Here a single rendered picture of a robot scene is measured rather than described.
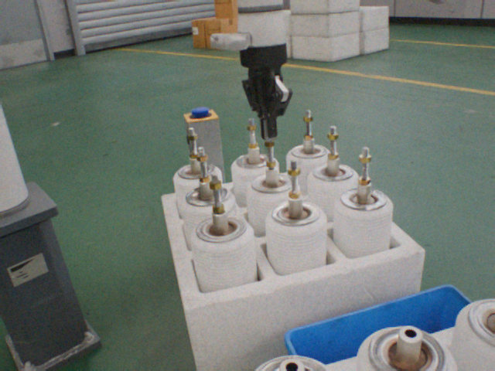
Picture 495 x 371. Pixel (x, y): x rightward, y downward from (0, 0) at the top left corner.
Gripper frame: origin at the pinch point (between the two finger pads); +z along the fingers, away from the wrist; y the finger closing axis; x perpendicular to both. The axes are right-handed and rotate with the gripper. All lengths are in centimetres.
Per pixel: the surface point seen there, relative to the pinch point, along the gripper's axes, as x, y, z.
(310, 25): -170, 225, 8
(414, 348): 9.7, -42.8, 8.5
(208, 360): 21.2, -15.0, 28.7
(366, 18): -220, 217, 6
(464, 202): -63, 3, 35
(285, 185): -1.4, -2.2, 10.2
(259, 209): 4.0, -2.3, 13.1
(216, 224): 14.8, -9.6, 9.1
